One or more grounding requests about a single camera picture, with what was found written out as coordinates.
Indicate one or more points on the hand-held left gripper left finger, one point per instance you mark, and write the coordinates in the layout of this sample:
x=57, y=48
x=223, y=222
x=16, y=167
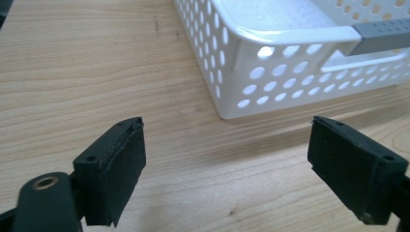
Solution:
x=109, y=174

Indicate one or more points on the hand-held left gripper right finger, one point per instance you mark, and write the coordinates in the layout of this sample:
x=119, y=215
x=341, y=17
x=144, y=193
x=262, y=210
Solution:
x=351, y=167

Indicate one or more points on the white perforated plastic basket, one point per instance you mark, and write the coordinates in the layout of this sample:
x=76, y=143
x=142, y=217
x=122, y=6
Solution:
x=245, y=67

